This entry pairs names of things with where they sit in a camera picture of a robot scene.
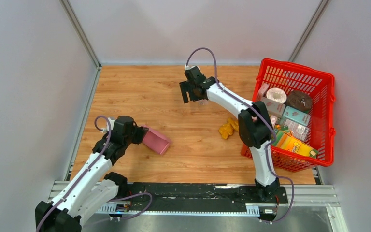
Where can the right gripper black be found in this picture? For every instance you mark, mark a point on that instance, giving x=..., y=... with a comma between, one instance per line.
x=186, y=87

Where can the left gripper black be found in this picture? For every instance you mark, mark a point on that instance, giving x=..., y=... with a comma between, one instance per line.
x=140, y=132

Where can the pink paper box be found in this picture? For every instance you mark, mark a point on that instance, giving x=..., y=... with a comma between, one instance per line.
x=156, y=141

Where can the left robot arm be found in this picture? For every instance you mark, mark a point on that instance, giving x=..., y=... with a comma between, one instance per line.
x=95, y=184

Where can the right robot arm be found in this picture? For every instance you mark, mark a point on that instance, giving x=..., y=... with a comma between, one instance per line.
x=254, y=123

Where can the pink grey snack box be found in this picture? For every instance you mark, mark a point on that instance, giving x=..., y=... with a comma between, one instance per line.
x=274, y=108

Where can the teal snack box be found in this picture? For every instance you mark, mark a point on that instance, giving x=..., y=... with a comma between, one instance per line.
x=296, y=116

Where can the small clear plastic bag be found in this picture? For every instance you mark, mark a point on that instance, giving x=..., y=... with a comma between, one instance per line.
x=203, y=102

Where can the yellow fried food toy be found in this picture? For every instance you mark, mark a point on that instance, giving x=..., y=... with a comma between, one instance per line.
x=229, y=128

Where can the pink white roll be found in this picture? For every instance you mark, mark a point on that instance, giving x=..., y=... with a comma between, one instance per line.
x=276, y=94

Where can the brown chocolate donut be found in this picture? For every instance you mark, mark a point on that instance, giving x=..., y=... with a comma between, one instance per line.
x=299, y=100

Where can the orange juice carton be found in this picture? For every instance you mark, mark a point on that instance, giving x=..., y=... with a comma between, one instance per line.
x=289, y=143

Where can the red plastic basket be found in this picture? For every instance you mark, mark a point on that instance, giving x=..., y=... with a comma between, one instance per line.
x=320, y=85

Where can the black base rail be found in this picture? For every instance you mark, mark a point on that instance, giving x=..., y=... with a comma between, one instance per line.
x=192, y=199

